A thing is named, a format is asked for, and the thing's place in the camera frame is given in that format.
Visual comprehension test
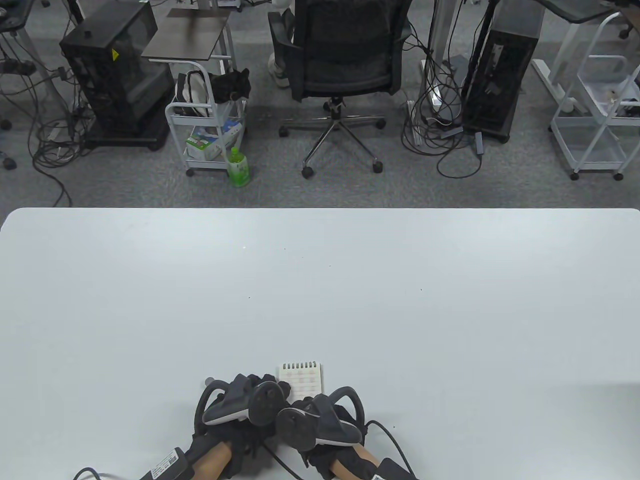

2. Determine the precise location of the person's right forearm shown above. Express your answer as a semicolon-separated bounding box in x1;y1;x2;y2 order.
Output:
327;442;421;480

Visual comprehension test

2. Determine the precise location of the black mesh office chair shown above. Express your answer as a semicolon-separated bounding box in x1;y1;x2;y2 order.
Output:
267;0;416;180

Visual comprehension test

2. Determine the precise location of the black left hand controller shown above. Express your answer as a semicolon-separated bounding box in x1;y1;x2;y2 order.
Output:
194;379;287;441

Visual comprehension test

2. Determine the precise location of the black box on right wrist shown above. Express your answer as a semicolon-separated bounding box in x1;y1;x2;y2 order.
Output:
372;457;418;480

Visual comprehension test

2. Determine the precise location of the tangle of black desk cables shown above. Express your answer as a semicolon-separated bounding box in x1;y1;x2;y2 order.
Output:
400;0;487;180

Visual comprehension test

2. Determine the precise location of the dark curved desk top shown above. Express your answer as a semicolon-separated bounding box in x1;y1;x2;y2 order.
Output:
537;0;640;25

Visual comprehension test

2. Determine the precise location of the tangle of black floor cables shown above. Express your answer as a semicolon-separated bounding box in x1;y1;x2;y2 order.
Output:
0;30;98;207

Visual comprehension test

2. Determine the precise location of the black wrist box cable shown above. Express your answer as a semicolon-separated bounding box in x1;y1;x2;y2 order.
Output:
74;466;146;480

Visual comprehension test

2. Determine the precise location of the black braided glove cable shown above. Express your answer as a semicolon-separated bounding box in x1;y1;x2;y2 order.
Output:
262;440;301;480

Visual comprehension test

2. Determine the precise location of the person's left hand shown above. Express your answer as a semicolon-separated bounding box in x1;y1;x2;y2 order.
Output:
191;372;293;458

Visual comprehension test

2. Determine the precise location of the person's right hand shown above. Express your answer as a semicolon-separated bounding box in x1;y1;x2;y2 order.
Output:
287;394;372;476

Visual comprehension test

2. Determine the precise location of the white power strip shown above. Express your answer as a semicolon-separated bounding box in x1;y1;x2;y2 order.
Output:
406;99;424;147

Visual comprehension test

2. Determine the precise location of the black grey computer tower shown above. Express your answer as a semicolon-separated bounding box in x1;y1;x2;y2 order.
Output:
461;0;546;144

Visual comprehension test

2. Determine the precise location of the black glass computer tower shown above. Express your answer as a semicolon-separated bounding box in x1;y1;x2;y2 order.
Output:
59;0;173;152

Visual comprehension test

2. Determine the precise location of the blue white box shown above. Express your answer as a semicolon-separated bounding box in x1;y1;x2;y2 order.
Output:
220;117;244;146

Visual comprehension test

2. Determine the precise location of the black hand controller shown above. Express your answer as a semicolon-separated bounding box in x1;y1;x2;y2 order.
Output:
194;379;287;441
276;386;368;453

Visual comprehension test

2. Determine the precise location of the black power strip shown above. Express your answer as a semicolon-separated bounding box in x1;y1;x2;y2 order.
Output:
0;59;37;77

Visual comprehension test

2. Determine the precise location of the brown side table top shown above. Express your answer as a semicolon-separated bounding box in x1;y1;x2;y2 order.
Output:
141;7;233;63

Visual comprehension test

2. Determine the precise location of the black right hand controller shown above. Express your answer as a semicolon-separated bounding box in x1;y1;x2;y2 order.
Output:
276;386;368;453

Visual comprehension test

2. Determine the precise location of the white desk foot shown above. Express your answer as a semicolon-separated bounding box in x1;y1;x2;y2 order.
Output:
531;59;581;113

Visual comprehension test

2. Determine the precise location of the person's left forearm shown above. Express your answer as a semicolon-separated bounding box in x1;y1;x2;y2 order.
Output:
185;435;236;480

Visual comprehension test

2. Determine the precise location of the grey desk leg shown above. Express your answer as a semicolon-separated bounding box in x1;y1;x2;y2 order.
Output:
17;25;76;141

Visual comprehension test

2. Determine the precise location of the green plastic bottle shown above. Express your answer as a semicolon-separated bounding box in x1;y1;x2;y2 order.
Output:
226;146;251;188

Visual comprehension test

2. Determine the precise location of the small white rolling cart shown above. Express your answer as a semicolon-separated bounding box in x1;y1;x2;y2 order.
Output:
165;60;248;177

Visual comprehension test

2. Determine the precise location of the large white rolling cart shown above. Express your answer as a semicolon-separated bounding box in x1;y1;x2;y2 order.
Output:
549;12;640;181

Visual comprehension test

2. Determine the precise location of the green white box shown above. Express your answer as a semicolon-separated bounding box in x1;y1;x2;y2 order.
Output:
186;125;226;161

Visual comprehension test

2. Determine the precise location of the white desk leg column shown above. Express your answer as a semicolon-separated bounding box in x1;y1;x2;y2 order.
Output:
420;0;466;113

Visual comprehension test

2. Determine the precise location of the beige spiral notebook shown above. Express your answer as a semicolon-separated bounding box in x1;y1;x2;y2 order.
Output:
278;361;324;403

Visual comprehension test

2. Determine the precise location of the black bag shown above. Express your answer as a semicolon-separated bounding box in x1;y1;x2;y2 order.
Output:
207;67;252;105

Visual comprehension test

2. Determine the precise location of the white black backpack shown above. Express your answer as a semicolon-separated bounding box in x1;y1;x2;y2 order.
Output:
174;70;213;118

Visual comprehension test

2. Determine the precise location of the thin black glove cable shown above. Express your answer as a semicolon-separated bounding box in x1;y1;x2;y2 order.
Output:
365;420;416;476

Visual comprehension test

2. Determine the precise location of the black box on wrist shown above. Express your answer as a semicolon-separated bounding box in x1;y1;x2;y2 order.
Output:
372;457;418;480
139;447;193;480

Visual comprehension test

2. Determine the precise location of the black box on left wrist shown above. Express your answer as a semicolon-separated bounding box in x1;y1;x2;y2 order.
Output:
139;447;193;480

